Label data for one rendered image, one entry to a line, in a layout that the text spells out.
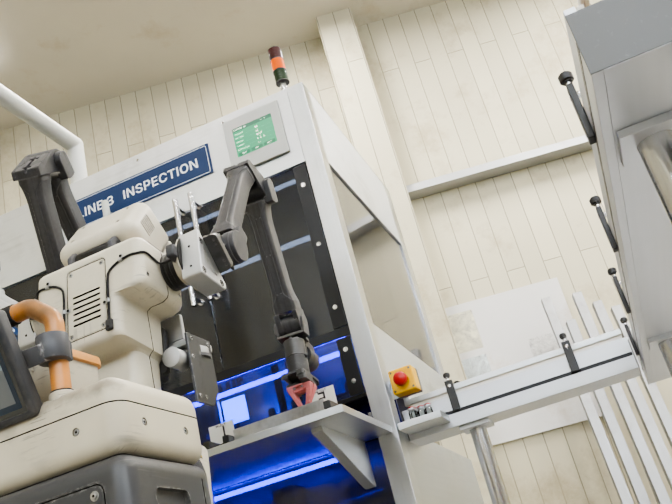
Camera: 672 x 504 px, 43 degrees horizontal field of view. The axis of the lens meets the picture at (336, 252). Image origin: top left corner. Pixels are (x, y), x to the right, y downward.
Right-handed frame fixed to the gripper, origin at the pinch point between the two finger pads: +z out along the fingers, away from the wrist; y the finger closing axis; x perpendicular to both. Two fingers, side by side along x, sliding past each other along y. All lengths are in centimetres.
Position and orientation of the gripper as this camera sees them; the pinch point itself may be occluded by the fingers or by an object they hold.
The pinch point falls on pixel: (305, 410)
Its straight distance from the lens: 220.1
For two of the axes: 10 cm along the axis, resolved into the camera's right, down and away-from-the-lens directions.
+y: 3.9, 4.4, 8.1
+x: -9.0, 3.5, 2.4
